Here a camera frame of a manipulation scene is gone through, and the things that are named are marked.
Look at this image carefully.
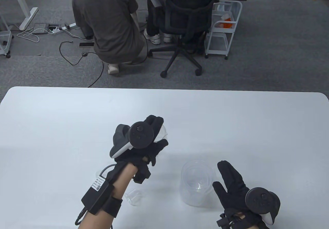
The person's left hand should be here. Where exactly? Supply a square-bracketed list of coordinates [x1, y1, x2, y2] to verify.
[113, 115, 169, 184]

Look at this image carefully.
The person's right hand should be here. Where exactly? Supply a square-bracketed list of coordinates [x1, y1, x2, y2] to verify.
[212, 160, 270, 229]

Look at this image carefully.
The small clear plastic beaker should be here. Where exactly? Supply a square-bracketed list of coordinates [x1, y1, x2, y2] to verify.
[154, 125, 169, 143]
[124, 189, 143, 206]

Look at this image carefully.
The largest clear plastic beaker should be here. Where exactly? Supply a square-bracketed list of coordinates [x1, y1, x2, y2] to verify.
[181, 160, 217, 207]

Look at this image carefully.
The person's left forearm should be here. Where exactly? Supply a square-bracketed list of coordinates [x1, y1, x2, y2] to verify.
[78, 162, 138, 229]

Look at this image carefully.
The black and white controller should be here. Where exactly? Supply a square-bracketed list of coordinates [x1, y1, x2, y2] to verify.
[109, 121, 155, 159]
[245, 187, 281, 225]

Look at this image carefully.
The white rolling cart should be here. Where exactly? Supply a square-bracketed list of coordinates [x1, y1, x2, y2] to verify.
[205, 0, 243, 60]
[0, 9, 13, 59]

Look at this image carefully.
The black office chair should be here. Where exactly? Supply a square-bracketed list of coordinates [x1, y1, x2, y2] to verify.
[149, 0, 226, 78]

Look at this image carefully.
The white power strip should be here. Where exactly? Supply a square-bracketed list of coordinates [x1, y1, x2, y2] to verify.
[53, 22, 77, 35]

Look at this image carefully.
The orange item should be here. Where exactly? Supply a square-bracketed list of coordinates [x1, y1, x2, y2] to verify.
[218, 18, 235, 29]

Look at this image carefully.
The grey floor box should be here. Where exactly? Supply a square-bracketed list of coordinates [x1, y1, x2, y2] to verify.
[33, 23, 50, 35]

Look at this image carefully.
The white desk leg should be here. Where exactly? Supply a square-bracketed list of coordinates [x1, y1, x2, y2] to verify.
[9, 0, 39, 31]

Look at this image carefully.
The grey braided cable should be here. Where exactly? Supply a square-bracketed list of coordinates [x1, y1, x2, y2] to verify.
[98, 164, 117, 179]

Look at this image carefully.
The black wrist strap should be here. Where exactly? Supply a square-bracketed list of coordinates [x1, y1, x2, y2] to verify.
[102, 196, 123, 218]

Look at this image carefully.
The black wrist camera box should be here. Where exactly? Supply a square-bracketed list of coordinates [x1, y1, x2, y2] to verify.
[81, 177, 115, 215]

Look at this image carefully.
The black floor cable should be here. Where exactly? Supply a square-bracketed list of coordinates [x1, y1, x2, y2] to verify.
[59, 41, 105, 88]

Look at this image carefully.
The white cable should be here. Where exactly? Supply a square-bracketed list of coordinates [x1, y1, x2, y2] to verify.
[16, 27, 46, 43]

